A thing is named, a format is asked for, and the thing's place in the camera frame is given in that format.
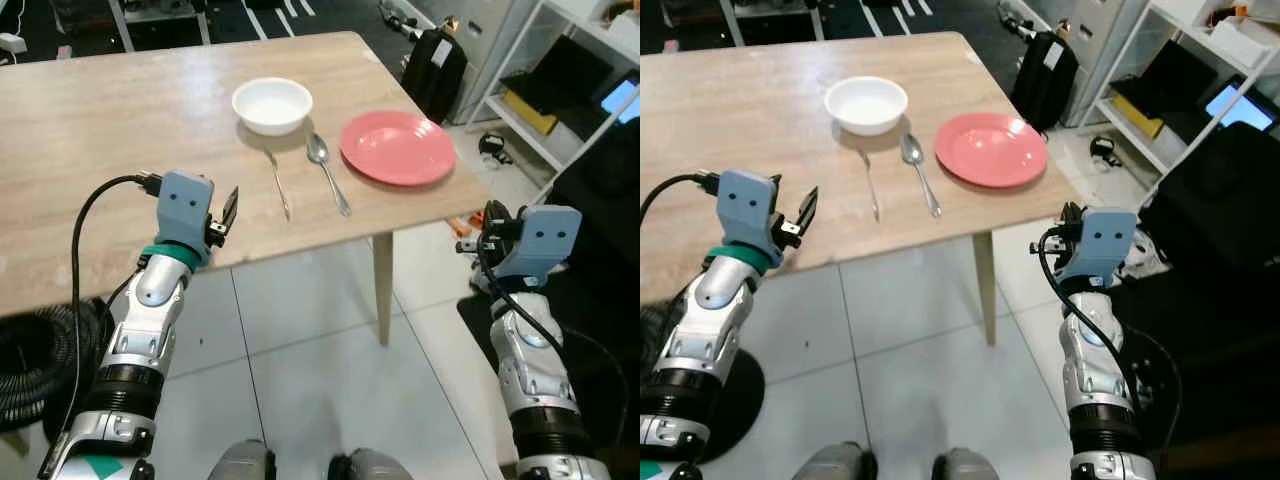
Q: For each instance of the pink plate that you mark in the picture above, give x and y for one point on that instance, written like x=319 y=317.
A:
x=397 y=148
x=991 y=150

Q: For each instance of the slim silver fork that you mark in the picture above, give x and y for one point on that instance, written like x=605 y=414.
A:
x=872 y=186
x=281 y=187

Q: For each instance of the white power strip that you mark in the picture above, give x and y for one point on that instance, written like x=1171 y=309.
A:
x=12 y=43

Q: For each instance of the black backpack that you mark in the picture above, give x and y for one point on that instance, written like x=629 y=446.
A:
x=434 y=75
x=1044 y=80

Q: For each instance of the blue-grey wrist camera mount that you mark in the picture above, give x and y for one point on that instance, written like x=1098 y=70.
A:
x=545 y=240
x=184 y=208
x=747 y=210
x=1102 y=245

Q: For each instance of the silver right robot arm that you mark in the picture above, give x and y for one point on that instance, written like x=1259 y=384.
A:
x=540 y=380
x=1095 y=380

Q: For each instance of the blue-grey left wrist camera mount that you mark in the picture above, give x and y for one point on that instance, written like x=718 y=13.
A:
x=747 y=210
x=184 y=208

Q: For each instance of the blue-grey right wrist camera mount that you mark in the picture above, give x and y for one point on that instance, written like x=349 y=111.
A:
x=1102 y=245
x=545 y=240

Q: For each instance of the silver spoon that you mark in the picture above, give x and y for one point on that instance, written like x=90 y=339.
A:
x=912 y=149
x=318 y=148

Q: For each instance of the grey right robot leg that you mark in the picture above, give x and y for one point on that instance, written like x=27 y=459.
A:
x=372 y=466
x=966 y=466

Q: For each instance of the white bowl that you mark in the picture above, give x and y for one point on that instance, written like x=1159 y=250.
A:
x=272 y=106
x=866 y=106

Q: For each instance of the yellow box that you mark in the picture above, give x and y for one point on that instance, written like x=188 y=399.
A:
x=530 y=113
x=1138 y=118

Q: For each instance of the wooden table leg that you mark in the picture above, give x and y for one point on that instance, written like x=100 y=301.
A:
x=384 y=290
x=986 y=290

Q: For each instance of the white metal shelf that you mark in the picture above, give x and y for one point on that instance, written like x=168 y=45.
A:
x=500 y=110
x=1110 y=120

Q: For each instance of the lit blue screen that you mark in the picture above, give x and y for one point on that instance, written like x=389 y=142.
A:
x=1238 y=106
x=622 y=100

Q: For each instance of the grey left robot leg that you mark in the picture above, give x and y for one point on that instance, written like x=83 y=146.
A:
x=835 y=464
x=242 y=463

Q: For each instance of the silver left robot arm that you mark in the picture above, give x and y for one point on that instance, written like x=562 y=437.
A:
x=140 y=340
x=705 y=330

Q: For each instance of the grey robot leg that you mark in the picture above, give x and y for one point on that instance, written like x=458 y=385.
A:
x=966 y=466
x=372 y=466
x=835 y=464
x=242 y=463

